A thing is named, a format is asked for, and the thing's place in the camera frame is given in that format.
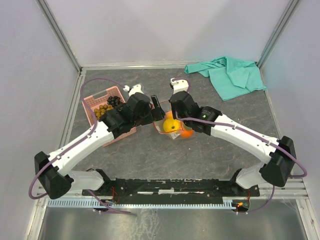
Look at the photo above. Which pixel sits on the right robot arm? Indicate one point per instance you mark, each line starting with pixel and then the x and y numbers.
pixel 275 155

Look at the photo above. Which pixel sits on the dark toy grape bunch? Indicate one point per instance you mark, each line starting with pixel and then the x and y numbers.
pixel 114 101

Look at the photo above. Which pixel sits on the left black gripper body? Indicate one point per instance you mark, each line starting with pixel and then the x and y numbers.
pixel 145 118

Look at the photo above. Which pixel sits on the brown longan bunch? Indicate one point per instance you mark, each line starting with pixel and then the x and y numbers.
pixel 101 110

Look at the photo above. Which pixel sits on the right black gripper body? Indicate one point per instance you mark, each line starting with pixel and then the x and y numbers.
pixel 174 113

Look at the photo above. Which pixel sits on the pink perforated basket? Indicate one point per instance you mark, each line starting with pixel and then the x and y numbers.
pixel 101 99

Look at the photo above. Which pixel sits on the teal cloth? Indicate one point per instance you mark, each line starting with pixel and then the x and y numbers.
pixel 230 77

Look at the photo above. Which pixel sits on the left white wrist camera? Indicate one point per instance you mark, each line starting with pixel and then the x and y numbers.
pixel 138 88

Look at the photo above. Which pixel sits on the yellow toy fruit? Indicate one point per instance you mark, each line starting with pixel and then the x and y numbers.
pixel 171 125

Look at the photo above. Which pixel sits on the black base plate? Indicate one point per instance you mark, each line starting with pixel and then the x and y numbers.
pixel 173 191

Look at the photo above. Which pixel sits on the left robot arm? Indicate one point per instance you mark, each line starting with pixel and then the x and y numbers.
pixel 55 170

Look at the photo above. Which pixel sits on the small orange toy fruit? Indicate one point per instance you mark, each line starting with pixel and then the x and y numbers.
pixel 168 115

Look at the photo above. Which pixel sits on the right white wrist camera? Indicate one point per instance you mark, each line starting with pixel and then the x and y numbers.
pixel 179 84

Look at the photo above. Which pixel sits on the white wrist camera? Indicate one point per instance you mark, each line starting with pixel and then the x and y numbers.
pixel 138 88
pixel 179 84

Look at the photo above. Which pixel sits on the clear zip top bag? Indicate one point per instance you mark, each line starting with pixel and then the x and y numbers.
pixel 158 125

